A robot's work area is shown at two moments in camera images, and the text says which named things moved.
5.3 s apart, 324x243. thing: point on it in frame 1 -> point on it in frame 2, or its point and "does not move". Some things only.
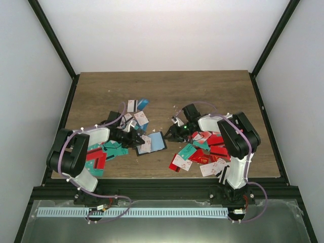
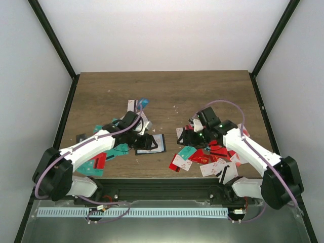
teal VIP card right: x=187 y=152 does not move
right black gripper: x=175 y=134 -> x=190 y=140
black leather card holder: x=153 y=142 does not move
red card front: x=173 y=166 does not move
